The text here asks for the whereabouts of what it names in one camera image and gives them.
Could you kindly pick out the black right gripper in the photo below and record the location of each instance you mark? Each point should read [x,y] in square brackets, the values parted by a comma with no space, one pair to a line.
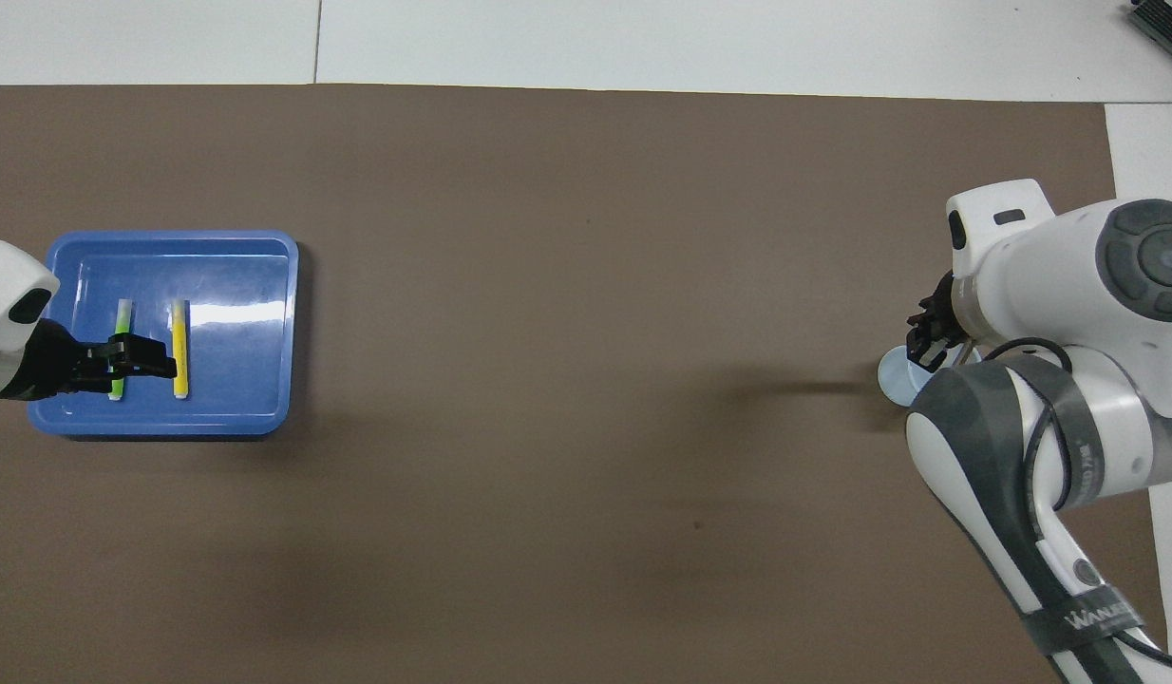
[945,313]

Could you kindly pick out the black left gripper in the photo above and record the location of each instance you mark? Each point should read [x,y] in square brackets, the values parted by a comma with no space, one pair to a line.
[49,366]

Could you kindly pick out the green marker pen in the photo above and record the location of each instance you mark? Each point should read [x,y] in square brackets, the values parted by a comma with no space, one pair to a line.
[122,318]

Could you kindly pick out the yellow marker pen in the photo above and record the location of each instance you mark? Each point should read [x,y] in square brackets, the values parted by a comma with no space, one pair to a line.
[180,332]

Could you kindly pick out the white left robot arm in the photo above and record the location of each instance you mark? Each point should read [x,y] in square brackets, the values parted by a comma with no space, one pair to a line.
[2,294]

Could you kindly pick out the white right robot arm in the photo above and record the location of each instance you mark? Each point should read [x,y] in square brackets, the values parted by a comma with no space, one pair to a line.
[1051,285]

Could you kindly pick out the translucent plastic cup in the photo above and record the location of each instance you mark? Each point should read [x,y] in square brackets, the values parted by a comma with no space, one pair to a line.
[892,380]

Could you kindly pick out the blue plastic tray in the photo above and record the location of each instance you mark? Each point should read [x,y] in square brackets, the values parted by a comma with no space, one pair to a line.
[244,380]

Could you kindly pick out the brown table mat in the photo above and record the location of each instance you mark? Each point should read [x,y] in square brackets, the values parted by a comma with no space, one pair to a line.
[548,285]

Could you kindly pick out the grey striped device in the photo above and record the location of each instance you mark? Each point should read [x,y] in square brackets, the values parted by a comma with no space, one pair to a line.
[1165,19]

